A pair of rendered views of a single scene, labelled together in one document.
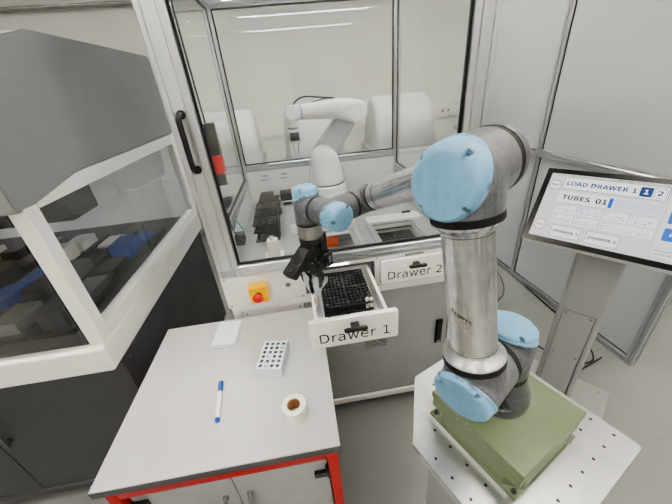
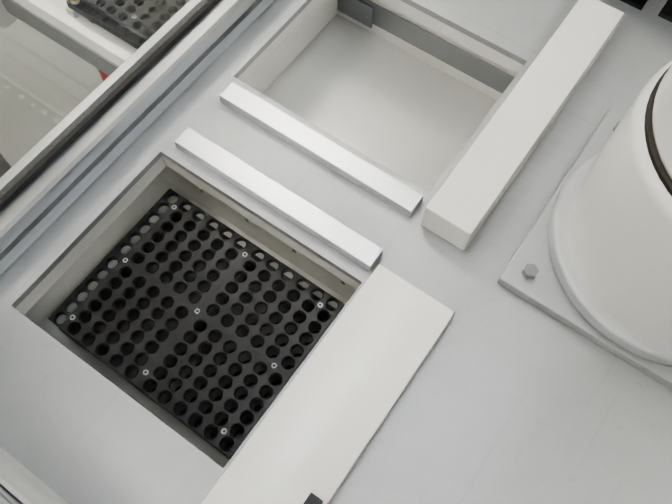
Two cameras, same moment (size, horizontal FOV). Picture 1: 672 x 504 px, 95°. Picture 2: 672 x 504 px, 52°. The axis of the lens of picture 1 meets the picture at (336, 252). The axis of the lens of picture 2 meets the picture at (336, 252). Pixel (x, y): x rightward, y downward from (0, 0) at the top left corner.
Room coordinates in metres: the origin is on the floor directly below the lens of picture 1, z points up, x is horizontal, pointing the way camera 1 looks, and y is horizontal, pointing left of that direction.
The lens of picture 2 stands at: (1.53, -0.40, 1.53)
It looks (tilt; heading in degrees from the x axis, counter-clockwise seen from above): 65 degrees down; 129
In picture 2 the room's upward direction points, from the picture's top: 2 degrees clockwise
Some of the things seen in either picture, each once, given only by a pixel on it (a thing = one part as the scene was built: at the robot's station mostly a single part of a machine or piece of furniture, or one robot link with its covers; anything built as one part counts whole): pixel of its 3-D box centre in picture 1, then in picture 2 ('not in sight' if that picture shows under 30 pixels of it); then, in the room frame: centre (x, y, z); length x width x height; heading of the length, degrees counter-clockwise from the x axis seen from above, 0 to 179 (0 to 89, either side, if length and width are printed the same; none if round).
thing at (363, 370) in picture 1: (342, 298); not in sight; (1.54, -0.01, 0.40); 1.03 x 0.95 x 0.80; 95
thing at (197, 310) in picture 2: not in sight; (202, 322); (1.29, -0.30, 0.87); 0.22 x 0.18 x 0.06; 5
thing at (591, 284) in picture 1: (572, 331); not in sight; (1.00, -1.03, 0.51); 0.50 x 0.45 x 1.02; 133
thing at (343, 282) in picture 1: (344, 293); not in sight; (0.96, -0.02, 0.87); 0.22 x 0.18 x 0.06; 5
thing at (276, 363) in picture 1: (273, 358); not in sight; (0.75, 0.25, 0.78); 0.12 x 0.08 x 0.04; 174
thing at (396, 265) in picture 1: (414, 267); not in sight; (1.09, -0.32, 0.87); 0.29 x 0.02 x 0.11; 95
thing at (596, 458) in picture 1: (493, 434); not in sight; (0.48, -0.38, 0.70); 0.45 x 0.44 x 0.12; 28
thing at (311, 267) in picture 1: (314, 252); not in sight; (0.84, 0.07, 1.12); 0.09 x 0.08 x 0.12; 142
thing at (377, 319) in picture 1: (354, 328); not in sight; (0.76, -0.04, 0.87); 0.29 x 0.02 x 0.11; 95
